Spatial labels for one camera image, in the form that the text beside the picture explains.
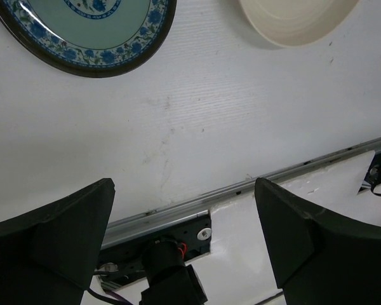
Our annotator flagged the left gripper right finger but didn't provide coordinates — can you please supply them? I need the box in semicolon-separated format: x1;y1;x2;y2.
255;178;381;304

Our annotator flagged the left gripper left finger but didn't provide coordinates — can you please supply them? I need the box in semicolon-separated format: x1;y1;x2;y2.
0;178;115;304

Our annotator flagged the blue floral plate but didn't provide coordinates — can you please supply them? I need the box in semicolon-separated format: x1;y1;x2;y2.
0;0;177;78

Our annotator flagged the cream white plate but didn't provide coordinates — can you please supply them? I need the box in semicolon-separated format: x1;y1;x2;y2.
239;0;359;48

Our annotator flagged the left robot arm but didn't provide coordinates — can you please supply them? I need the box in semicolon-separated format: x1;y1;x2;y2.
0;178;381;304

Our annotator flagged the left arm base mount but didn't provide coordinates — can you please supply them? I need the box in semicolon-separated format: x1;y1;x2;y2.
97;213;212;291

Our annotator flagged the front aluminium rail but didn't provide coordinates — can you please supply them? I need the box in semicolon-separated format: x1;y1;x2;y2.
102;137;381;250

